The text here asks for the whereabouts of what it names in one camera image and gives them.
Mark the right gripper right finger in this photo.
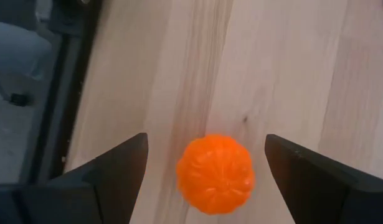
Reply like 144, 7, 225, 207
265, 134, 359, 224

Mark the orange toy mandarin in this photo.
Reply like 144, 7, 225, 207
176, 134, 256, 216

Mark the black chair caster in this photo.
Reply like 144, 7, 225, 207
9, 92, 30, 107

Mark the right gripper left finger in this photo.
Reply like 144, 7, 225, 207
54, 133, 149, 224

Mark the black aluminium table frame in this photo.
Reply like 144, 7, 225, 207
18, 0, 104, 184

